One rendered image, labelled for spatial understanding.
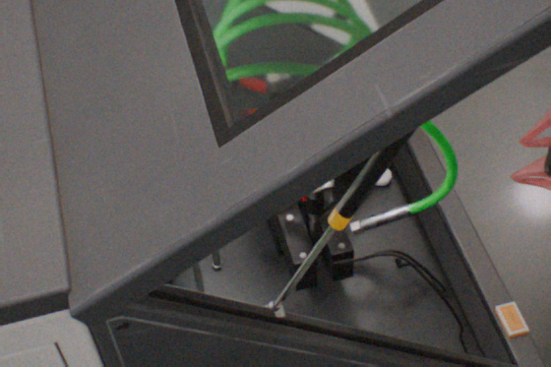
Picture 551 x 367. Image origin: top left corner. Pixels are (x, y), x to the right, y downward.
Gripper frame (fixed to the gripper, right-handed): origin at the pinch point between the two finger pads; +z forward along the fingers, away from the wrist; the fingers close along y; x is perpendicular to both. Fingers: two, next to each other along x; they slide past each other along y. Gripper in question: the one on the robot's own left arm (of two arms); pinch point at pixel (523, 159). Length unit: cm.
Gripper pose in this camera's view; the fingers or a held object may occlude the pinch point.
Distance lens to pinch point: 112.3
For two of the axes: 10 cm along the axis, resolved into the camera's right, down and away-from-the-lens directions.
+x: 7.6, 4.8, 4.3
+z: -5.7, 1.7, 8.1
